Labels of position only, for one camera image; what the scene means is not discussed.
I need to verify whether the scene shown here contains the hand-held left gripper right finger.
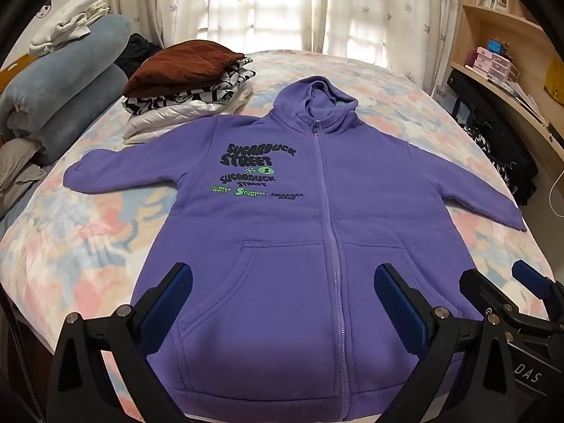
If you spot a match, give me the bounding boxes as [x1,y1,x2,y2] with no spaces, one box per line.
[374,263,529,423]

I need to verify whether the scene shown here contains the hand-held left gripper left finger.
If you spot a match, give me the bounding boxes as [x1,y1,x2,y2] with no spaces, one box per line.
[46,262,195,423]

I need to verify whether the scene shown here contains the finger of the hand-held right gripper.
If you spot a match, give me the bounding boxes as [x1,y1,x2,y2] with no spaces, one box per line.
[459,268,521,322]
[511,260,558,304]

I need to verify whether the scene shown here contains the purple zip hoodie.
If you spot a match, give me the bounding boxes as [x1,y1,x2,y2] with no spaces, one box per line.
[63,75,528,415]

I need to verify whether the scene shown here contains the pile of folded clothes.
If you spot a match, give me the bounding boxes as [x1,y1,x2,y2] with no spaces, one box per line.
[122,57,255,115]

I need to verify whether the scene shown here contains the white folded clothes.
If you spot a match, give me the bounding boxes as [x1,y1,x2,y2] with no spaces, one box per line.
[30,0,111,54]

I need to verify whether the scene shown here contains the pastel patterned bed blanket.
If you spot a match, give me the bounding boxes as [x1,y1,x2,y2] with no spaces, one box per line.
[0,50,551,362]

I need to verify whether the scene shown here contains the black bag under shelf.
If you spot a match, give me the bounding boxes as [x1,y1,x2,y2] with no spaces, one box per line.
[446,69,539,206]

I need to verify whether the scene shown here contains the pile of papers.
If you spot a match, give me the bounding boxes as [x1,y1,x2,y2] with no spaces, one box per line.
[513,81,551,124]

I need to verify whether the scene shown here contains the white shiny jacket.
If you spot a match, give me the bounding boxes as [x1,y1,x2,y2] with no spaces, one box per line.
[122,84,254,144]

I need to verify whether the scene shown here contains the grey storage box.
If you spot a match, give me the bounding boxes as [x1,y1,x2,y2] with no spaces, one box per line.
[434,83,474,124]

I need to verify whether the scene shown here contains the yellow bag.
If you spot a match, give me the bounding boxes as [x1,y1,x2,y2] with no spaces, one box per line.
[544,55,564,106]

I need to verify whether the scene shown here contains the beige garment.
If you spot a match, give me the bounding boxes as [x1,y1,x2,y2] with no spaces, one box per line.
[0,136,47,219]

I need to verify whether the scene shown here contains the pink drawer box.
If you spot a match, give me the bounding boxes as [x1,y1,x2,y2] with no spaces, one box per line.
[467,46,521,84]

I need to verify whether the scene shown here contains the brown folded garment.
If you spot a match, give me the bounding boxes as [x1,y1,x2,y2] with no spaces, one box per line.
[128,41,246,97]

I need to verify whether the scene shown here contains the wooden shelf desk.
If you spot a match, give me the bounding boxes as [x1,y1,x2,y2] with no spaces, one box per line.
[449,0,564,186]

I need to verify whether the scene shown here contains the blue-grey rolled blanket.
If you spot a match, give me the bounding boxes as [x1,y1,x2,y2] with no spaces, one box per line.
[0,14,132,166]

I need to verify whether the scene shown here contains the black knitted garment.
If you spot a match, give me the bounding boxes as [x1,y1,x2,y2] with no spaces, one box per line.
[115,33,164,78]

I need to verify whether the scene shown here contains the wooden headboard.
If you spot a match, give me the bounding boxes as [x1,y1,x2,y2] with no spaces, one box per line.
[0,55,35,93]

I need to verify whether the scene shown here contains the white floral curtain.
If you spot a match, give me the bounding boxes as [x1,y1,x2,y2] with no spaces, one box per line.
[103,0,468,93]

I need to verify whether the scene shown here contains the white cable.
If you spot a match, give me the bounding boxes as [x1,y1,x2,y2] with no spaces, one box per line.
[548,176,564,230]

